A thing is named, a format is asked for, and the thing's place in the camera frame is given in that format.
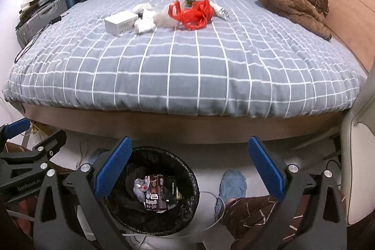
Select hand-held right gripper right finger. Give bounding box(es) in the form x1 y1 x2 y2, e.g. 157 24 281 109
247 136 348 250

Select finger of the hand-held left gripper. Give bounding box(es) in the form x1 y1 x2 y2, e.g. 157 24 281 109
0 130 67 164
0 118 30 146

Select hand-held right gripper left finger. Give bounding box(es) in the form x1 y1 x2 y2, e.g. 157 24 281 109
33 136 132 250

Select pink packet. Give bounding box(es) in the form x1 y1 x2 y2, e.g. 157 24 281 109
133 178 148 202

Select brown cookie box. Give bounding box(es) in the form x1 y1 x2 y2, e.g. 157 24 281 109
143 174 170 212

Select trash bin with black bag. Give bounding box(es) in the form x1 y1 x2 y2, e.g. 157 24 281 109
101 146 200 236

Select small white box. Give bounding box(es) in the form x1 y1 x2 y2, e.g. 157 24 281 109
105 11 139 36

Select clear plastic bag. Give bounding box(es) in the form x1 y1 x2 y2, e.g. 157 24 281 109
152 4 182 28

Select silver snack wrapper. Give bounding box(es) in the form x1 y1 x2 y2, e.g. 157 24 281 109
209 2 229 19

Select red plastic bag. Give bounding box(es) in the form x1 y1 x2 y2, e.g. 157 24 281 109
168 0 214 31

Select blue fuzzy slipper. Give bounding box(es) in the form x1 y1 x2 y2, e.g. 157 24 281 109
215 169 248 221

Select person's patterned trouser leg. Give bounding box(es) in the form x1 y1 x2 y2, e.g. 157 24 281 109
223 194 311 250

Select cream padded chair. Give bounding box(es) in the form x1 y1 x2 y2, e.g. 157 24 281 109
340 63 375 225

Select grey suitcase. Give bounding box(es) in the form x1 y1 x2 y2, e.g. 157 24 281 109
15 0 66 48

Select bed with grey checked sheet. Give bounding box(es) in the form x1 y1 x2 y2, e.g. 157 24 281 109
1 0 371 145

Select dark patterned cloth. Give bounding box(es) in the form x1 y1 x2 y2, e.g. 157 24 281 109
301 0 329 16

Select wooden headboard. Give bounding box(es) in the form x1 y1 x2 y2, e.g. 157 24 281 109
303 0 375 75

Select black strap cable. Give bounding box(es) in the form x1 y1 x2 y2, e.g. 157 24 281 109
15 11 69 63

